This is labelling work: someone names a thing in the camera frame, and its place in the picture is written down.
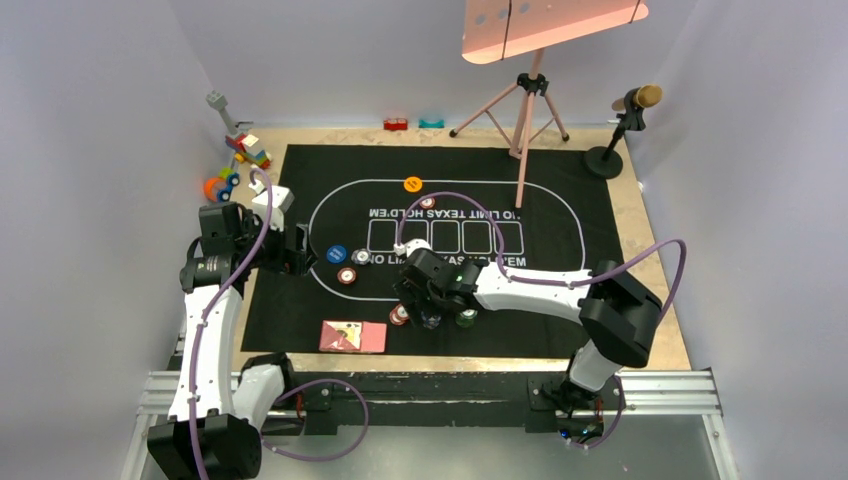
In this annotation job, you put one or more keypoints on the red toy block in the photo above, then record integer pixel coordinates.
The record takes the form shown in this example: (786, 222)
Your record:
(395, 124)

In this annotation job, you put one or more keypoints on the green poker chip stack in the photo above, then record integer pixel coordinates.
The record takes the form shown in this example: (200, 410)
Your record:
(466, 318)

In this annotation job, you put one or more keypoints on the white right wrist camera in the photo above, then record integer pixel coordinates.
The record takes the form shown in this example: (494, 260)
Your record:
(404, 250)

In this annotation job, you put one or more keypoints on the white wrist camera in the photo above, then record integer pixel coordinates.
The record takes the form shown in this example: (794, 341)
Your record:
(404, 250)
(272, 204)

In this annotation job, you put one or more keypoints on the orange big blind button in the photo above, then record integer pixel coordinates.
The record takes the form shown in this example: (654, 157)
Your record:
(412, 184)

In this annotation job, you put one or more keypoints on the pink music stand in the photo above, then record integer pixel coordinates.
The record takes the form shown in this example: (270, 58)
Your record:
(498, 30)

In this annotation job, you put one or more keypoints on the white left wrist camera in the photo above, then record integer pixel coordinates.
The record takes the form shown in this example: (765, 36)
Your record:
(272, 204)

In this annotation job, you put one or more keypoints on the red poker chip stack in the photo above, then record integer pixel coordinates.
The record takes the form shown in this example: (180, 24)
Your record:
(398, 315)

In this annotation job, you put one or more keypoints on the gold microphone on stand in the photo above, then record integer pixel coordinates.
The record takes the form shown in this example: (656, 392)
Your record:
(605, 162)

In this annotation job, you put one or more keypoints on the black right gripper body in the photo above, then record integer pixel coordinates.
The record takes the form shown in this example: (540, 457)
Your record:
(430, 300)

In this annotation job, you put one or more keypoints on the teal toy block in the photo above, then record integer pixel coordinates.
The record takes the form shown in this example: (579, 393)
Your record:
(431, 123)

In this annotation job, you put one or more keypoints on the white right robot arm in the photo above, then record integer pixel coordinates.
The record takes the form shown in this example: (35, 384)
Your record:
(619, 314)

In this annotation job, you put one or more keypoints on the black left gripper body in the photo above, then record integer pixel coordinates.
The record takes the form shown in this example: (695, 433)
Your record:
(278, 258)

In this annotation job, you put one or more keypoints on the blue small blind button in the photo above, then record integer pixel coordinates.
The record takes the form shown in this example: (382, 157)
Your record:
(336, 254)

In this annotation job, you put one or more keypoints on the red playing card box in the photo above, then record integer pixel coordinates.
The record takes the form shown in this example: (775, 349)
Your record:
(353, 337)

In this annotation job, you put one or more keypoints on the colourful toy block train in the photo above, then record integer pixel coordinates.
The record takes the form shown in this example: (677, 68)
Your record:
(246, 147)

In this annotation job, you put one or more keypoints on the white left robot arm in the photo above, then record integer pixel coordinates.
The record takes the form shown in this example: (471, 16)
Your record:
(212, 331)

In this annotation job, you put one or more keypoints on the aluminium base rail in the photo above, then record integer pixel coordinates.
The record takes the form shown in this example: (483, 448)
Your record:
(473, 423)

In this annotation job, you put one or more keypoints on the orange toy wheel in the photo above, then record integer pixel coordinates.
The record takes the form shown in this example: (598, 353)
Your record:
(219, 188)

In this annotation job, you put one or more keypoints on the blue poker chip stack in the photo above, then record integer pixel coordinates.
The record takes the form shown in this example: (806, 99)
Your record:
(432, 323)

